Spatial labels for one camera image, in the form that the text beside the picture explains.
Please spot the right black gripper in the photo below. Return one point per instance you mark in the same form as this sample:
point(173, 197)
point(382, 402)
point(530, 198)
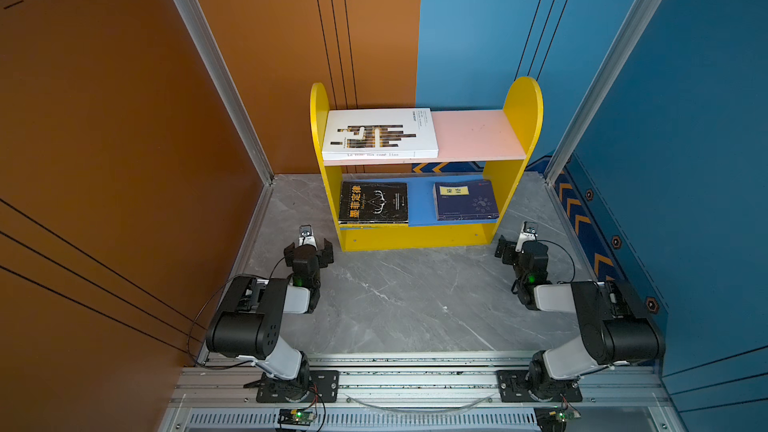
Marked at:
point(509, 251)

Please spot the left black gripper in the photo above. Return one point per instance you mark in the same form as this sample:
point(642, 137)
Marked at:
point(324, 256)

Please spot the dark book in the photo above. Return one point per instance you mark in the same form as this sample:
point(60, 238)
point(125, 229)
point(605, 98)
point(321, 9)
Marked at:
point(365, 202)

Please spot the navy book bottom yellow label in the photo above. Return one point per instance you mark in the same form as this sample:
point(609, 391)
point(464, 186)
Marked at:
point(465, 201)

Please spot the white brown patterned booklet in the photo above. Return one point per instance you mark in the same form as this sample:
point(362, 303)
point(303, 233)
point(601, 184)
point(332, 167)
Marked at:
point(380, 134)

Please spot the yellow cartoon cover book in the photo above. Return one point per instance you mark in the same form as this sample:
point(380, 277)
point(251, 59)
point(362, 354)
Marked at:
point(362, 225)

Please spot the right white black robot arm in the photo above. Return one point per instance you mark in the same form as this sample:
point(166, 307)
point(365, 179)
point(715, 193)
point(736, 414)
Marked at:
point(614, 327)

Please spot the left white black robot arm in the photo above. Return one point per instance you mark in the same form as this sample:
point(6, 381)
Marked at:
point(247, 323)

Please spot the right small circuit board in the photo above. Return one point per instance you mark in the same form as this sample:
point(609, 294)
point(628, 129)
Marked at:
point(555, 420)

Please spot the left green circuit board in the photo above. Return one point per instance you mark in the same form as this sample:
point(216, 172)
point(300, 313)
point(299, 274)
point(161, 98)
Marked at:
point(296, 418)

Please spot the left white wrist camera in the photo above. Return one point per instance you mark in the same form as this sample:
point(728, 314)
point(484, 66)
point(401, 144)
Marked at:
point(306, 234)

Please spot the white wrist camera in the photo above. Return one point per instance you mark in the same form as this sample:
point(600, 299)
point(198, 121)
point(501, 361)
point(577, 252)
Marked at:
point(528, 232)
point(306, 234)

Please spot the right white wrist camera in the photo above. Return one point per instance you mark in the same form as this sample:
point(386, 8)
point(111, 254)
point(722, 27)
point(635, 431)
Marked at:
point(528, 232)

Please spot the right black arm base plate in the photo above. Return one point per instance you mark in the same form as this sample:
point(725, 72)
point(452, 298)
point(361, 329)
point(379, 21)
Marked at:
point(518, 386)

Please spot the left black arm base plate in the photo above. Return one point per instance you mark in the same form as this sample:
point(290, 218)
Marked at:
point(320, 385)

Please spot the aluminium rail frame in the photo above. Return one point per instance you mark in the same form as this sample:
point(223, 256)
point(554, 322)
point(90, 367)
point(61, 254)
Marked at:
point(442, 391)

